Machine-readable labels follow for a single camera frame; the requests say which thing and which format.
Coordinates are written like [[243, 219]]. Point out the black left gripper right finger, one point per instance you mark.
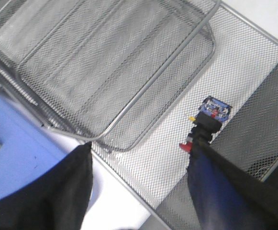
[[227, 198]]

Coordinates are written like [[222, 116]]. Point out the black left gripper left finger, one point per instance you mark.
[[57, 200]]

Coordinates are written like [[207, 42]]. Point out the blue plastic tray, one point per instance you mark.
[[26, 153]]

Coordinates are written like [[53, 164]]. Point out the red emergency stop button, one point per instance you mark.
[[208, 121]]

